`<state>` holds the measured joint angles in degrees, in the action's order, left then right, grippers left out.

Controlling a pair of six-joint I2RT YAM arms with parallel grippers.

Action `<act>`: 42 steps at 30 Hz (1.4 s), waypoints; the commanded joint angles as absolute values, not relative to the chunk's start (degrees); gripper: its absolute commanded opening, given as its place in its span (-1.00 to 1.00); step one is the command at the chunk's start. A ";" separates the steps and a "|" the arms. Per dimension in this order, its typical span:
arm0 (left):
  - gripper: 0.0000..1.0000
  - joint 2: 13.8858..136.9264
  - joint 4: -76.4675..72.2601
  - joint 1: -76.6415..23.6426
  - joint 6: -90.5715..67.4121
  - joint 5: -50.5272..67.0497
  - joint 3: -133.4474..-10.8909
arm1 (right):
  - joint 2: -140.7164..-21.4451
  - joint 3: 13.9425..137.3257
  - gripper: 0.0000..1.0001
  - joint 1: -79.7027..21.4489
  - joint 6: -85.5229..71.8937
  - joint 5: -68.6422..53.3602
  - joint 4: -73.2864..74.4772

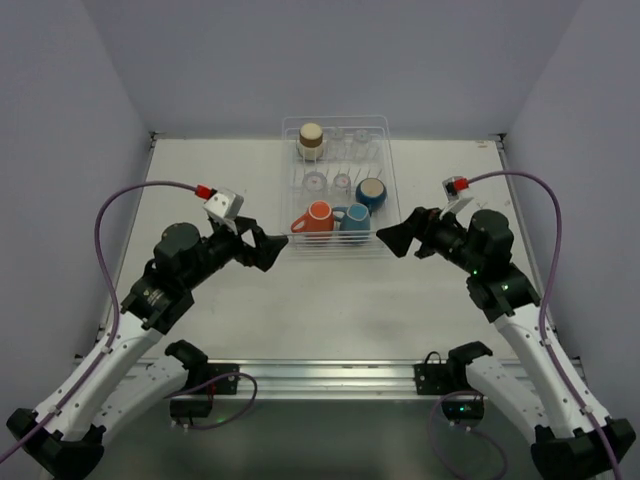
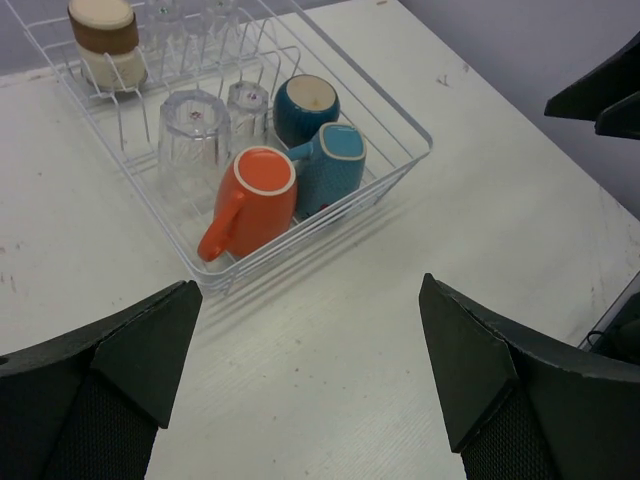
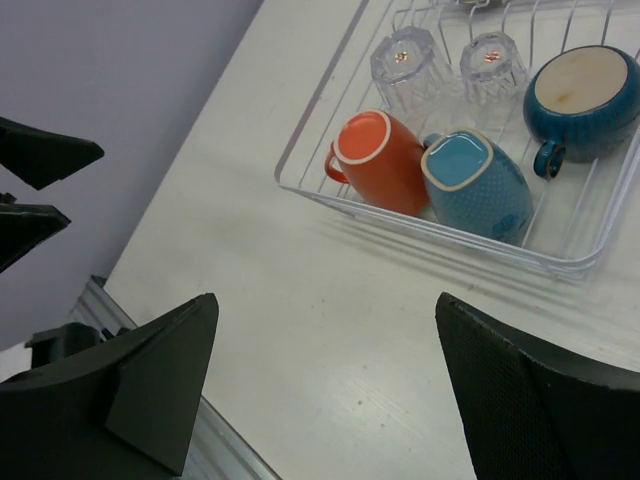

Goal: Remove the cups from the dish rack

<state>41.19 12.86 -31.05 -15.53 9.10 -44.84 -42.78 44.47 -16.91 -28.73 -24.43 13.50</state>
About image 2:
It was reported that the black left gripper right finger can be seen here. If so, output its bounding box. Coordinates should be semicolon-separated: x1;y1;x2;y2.
419;274;639;479

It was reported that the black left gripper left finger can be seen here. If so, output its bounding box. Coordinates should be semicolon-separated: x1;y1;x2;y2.
1;281;203;479

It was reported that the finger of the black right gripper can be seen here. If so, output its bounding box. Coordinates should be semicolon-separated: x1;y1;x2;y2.
595;91;640;138
544;35;639;120

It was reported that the orange ceramic mug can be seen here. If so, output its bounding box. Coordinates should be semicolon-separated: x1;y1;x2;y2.
197;146;297;262

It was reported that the light blue textured mug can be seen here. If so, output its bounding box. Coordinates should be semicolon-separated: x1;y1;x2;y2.
285;122;367;219

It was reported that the large clear glass tumbler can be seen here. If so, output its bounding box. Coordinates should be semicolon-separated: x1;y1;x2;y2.
158;89;231;208

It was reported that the dark blue ribbed mug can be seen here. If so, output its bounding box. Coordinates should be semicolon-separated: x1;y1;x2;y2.
273;74;340;148

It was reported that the small clear glass cup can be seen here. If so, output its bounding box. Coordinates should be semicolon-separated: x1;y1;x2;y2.
227;80;269;154

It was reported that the beige and brown ceramic cup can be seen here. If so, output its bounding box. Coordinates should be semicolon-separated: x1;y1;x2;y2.
67;0;147;91

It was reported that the clear glass back left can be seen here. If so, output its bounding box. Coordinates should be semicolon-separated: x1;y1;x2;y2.
144;0;186;55

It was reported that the clear glass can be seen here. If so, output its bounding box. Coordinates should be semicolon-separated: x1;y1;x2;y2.
199;0;240;51
144;0;186;55

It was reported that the clear glass back right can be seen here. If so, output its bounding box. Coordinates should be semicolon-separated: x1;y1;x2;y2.
199;0;240;51

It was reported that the aluminium mounting rail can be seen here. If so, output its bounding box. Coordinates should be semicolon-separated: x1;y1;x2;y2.
579;274;639;359

